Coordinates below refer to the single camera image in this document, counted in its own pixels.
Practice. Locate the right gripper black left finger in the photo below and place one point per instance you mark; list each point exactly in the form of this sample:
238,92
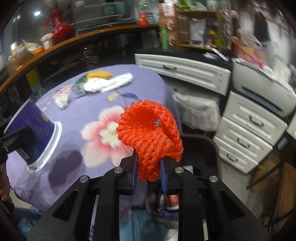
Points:
89,205

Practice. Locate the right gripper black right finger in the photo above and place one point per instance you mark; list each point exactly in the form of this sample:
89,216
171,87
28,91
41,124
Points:
208,209

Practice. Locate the blue cylindrical cup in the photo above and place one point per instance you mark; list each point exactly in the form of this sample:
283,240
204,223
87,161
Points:
47,134

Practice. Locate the orange foam fruit net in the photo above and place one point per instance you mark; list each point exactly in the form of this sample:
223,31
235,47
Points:
151,129

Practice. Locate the yellow foam fruit net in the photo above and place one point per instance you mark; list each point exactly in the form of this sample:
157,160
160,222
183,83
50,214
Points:
99,74

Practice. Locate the red cylindrical noodle cup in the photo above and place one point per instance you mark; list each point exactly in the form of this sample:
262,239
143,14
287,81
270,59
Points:
171,202

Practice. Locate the black trash bin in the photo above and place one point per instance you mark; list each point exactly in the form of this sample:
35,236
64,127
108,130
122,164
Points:
188,178

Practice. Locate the person's left hand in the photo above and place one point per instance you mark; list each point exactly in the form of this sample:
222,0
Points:
4,184

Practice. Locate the crumpled white tissue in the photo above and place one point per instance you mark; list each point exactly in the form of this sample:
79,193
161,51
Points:
62,101

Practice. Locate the purple floral tablecloth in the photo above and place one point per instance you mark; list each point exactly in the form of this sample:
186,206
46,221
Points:
88,143

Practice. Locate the white drawer cabinet stack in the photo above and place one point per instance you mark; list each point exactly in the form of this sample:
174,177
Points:
247,133

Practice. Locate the gold ornament dish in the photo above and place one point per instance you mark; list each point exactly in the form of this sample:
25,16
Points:
18,57

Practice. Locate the cream paper snack bag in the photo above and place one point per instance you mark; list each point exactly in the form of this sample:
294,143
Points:
33,48

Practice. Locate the red ceramic vase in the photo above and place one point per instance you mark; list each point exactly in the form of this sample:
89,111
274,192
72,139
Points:
61,31

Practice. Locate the white long drawer front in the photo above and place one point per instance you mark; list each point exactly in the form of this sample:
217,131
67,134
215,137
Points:
202,74

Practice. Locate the white printer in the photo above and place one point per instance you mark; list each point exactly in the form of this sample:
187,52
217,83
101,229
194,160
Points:
262,86

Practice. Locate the green plastic bottle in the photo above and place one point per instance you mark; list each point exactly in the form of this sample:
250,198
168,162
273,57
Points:
164,39

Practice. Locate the wooden desktop shelf rack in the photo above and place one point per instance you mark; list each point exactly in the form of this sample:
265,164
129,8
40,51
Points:
200,29

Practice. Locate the red tin can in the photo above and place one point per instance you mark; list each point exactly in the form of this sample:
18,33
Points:
143,18

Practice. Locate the brown coffee boxes stack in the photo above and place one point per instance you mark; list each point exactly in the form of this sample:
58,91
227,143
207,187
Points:
167,20

